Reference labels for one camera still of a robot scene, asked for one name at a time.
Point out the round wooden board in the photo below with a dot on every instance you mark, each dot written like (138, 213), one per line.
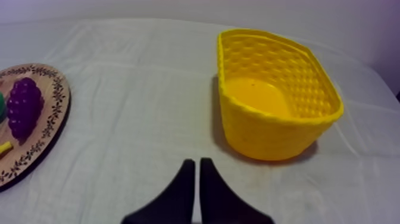
(47, 125)

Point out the purple toy grapes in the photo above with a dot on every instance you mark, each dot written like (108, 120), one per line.
(24, 108)

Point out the yellow plastic basket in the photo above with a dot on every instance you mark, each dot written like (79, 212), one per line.
(275, 103)

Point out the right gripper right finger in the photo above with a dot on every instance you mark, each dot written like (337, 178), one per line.
(220, 203)

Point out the yellow toy banana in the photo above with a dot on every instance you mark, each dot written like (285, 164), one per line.
(4, 147)

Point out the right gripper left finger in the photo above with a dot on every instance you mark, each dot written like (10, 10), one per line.
(175, 201)

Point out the green toy pear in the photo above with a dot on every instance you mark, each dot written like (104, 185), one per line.
(1, 108)

